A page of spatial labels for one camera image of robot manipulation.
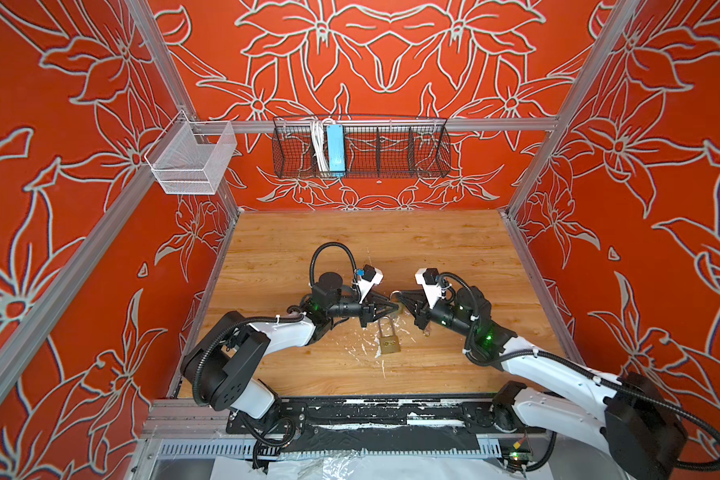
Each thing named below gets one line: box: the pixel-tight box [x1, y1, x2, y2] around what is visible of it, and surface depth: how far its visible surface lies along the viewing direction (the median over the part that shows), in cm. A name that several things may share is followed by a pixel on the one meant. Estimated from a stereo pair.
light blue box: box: [327, 124, 346, 177], surface depth 91 cm
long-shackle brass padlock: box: [378, 316, 401, 354], surface depth 87 cm
